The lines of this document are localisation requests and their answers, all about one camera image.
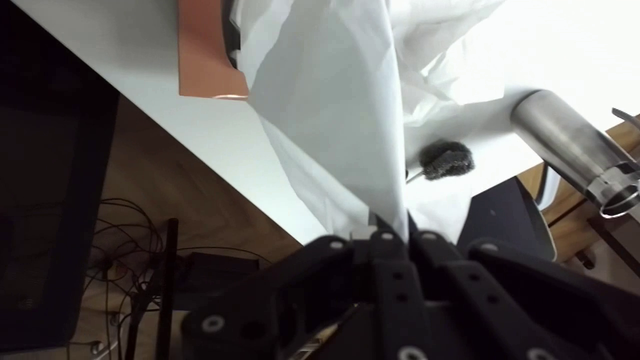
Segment black computer mouse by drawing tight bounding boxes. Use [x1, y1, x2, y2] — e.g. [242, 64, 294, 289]
[406, 139, 476, 185]

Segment black tangled cables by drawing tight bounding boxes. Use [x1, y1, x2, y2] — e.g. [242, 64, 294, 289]
[72, 197, 268, 360]

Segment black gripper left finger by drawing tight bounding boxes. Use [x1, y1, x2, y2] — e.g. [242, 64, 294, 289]
[180, 225, 424, 360]

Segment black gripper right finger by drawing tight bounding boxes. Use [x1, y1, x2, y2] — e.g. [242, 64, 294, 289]
[406, 228, 640, 360]

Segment silver metal tube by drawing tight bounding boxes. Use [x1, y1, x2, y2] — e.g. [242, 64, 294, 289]
[507, 88, 640, 222]

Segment pink tissue box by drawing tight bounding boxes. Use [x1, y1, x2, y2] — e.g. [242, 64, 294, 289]
[175, 0, 251, 102]

